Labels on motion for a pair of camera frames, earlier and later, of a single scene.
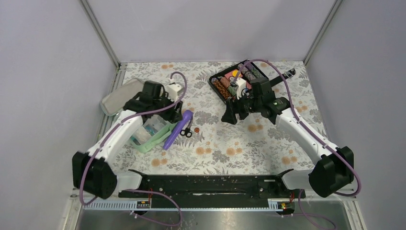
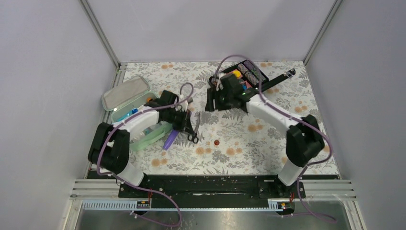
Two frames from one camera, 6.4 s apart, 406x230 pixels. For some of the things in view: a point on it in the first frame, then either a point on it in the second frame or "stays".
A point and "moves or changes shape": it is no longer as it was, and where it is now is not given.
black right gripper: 233,107 -> 212,94
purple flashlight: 186,115 stays
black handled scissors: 186,132 moves or changes shape
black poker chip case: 220,82 stays
